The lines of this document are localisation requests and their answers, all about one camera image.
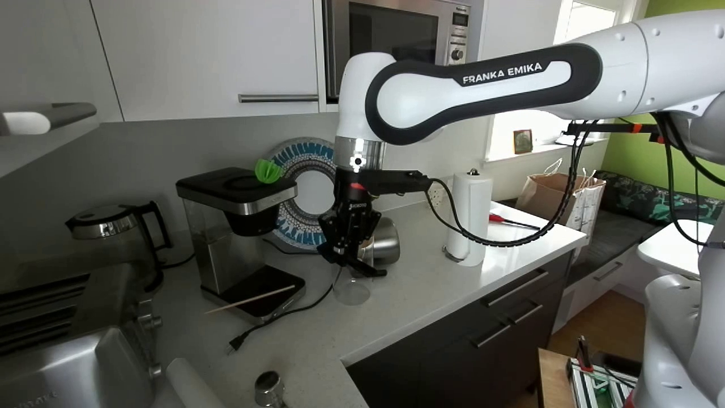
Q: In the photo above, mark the small picture frame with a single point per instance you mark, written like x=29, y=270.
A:
x=523, y=139

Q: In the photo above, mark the steel drip coffee maker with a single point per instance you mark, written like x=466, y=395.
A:
x=228, y=227

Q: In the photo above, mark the chrome sink faucet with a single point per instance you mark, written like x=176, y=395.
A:
x=151, y=330

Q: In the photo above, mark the black rod with red clips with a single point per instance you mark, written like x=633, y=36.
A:
x=612, y=126

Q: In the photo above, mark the thin wooden stick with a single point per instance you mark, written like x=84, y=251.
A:
x=251, y=299

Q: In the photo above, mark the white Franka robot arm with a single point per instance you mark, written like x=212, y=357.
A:
x=483, y=82

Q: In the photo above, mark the white paper towel roll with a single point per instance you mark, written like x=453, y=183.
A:
x=473, y=206

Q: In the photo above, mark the white cabinet door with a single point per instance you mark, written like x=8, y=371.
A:
x=204, y=52

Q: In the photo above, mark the box with green items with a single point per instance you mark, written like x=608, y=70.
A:
x=601, y=381

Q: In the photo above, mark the clear glass jar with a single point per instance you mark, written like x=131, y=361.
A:
x=355, y=285

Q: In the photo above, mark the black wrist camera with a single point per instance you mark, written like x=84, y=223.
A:
x=398, y=179

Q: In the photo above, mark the stainless steel sink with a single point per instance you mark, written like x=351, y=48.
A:
x=70, y=375

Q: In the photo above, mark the small wooden side table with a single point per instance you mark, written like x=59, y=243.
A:
x=553, y=381

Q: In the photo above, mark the silver toaster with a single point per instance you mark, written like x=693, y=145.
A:
x=53, y=301

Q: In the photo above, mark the built-in steel microwave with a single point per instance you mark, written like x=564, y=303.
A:
x=392, y=24

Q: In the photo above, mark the dark patterned cushion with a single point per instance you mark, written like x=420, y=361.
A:
x=642, y=198

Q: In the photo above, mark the red pen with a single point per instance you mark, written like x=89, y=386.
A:
x=518, y=219

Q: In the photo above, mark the small metal sink strainer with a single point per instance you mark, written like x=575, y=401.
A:
x=270, y=388

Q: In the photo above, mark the brown paper bag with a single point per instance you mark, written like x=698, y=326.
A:
x=548, y=192

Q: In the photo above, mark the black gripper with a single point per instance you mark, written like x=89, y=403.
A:
x=355, y=201

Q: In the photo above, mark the steel electric kettle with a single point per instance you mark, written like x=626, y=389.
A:
x=114, y=227

